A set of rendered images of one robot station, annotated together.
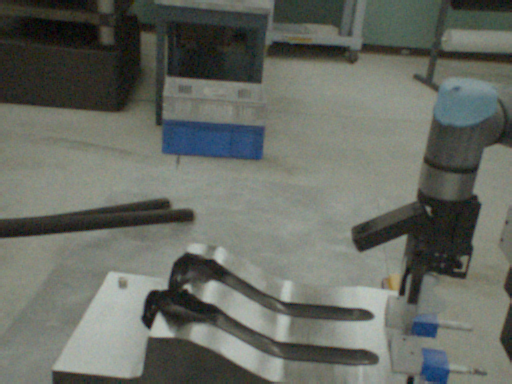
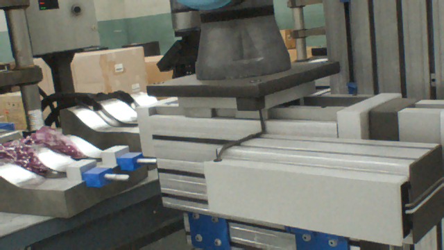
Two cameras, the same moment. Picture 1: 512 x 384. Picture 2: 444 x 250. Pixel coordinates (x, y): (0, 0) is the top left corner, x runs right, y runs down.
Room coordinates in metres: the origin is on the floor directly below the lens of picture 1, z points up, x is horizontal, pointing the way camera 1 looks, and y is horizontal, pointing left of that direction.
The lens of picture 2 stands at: (-0.06, -1.23, 1.13)
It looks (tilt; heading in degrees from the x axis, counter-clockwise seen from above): 11 degrees down; 45
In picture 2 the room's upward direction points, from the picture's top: 7 degrees counter-clockwise
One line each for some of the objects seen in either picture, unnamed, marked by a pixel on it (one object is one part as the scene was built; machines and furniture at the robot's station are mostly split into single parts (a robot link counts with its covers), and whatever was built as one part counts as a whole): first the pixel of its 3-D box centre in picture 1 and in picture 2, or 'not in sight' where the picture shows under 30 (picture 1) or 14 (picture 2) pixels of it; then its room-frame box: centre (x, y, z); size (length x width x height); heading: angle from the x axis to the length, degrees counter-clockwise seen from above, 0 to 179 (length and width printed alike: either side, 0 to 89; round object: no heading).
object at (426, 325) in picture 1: (428, 322); not in sight; (0.89, -0.25, 0.89); 0.13 x 0.05 x 0.05; 89
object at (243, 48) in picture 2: not in sight; (240, 41); (0.61, -0.64, 1.09); 0.15 x 0.15 x 0.10
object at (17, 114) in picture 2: not in sight; (29, 109); (2.98, 4.89, 0.34); 0.63 x 0.45 x 0.40; 97
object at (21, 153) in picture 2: not in sight; (21, 147); (0.49, -0.05, 0.90); 0.26 x 0.18 x 0.08; 106
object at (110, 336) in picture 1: (249, 330); (127, 124); (0.84, 0.03, 0.87); 0.50 x 0.26 x 0.14; 89
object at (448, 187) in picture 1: (446, 178); (188, 21); (0.89, -0.22, 1.13); 0.08 x 0.08 x 0.05
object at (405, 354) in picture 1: (438, 366); not in sight; (0.78, -0.24, 0.89); 0.13 x 0.05 x 0.05; 89
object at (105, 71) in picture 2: not in sight; (87, 98); (3.05, 3.73, 0.47); 1.22 x 0.80 x 0.94; 101
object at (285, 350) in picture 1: (261, 307); (124, 108); (0.83, 0.01, 0.92); 0.35 x 0.16 x 0.09; 89
